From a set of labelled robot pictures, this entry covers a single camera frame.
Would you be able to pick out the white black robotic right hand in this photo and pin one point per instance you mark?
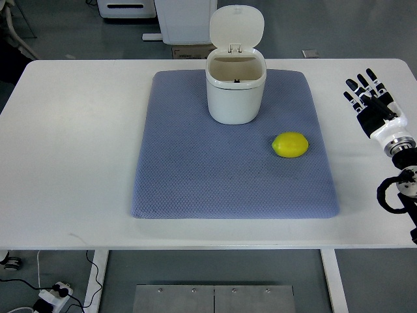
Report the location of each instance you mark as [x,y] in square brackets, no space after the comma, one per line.
[380,117]

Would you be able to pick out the yellow lemon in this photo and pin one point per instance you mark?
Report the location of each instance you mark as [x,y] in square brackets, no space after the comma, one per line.
[290,144]

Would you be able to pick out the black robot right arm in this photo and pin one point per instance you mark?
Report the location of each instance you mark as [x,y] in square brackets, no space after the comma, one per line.
[403,159]

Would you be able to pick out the white trash bin open lid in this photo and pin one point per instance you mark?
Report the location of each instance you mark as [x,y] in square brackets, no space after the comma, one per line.
[235,71]

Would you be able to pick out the grey floor outlet plate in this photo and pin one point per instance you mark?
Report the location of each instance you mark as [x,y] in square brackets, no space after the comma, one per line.
[310,54]

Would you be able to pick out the white right table leg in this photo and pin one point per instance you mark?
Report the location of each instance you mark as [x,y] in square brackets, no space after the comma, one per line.
[333,281]

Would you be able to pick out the white table leg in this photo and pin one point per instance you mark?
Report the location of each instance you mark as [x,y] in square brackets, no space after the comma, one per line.
[333,281]
[98,260]

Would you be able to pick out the blue textured mat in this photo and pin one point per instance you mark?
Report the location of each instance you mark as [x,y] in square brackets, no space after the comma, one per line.
[191,166]

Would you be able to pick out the cardboard box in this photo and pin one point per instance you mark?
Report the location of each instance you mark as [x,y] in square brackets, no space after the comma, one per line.
[198,51]

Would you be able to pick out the white cabinet unit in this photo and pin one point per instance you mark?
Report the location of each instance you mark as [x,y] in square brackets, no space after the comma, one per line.
[183,22]

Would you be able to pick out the grey metal floor plate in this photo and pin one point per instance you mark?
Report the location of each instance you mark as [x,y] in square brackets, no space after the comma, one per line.
[214,298]

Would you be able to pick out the white appliance with black slot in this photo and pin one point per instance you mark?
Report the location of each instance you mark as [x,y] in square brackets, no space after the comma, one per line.
[128,9]

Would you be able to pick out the white left table leg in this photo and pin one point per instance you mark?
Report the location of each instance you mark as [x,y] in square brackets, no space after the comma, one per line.
[98,260]

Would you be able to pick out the person's dark clothed leg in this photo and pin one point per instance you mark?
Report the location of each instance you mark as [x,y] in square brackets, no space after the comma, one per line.
[13,63]

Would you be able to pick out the white power strip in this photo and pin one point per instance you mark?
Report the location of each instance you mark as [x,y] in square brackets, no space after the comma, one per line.
[57,296]

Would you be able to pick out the caster wheel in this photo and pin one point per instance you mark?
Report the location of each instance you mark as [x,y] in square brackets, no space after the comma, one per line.
[10,263]

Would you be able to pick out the white chair frame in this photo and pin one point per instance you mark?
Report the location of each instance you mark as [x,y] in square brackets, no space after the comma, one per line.
[11,34]

